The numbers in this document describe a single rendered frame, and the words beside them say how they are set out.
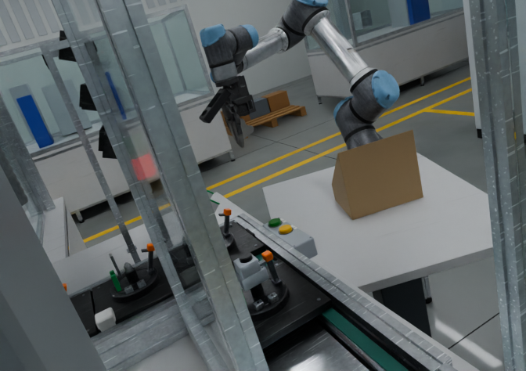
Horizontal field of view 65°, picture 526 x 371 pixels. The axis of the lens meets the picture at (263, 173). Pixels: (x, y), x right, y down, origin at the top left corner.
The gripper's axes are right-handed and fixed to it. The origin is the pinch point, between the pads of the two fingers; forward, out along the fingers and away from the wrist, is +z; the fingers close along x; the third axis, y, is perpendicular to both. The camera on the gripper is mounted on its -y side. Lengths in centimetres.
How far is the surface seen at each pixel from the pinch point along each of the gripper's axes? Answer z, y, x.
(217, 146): 97, 107, 385
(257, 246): 26.2, -9.6, -16.2
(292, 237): 27.2, 0.7, -18.7
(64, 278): 37, -68, 49
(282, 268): 26.2, -9.9, -31.5
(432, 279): 123, 98, 33
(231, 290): -9, -35, -83
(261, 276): 19.1, -18.8, -41.1
